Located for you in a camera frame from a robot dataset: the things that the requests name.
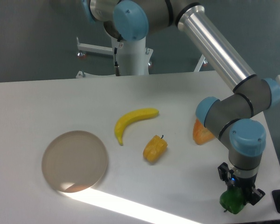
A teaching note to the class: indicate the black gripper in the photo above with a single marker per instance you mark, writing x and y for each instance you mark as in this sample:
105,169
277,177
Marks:
245,179

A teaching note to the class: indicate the green toy pepper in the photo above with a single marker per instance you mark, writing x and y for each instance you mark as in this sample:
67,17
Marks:
233,200

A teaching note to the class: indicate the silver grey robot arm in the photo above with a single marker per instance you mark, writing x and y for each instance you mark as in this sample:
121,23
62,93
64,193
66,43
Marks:
128,22

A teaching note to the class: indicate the yellow toy pepper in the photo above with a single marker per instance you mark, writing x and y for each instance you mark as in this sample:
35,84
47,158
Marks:
155,148

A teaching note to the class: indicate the round beige plate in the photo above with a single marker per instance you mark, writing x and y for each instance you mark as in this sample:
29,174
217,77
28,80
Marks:
74,161

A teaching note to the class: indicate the orange toy fruit slice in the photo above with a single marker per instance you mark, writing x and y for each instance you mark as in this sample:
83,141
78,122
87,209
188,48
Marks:
201,134

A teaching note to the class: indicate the yellow toy banana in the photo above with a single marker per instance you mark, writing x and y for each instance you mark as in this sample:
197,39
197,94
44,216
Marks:
132,117

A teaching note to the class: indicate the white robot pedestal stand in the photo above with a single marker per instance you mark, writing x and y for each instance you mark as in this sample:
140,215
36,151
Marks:
129,58

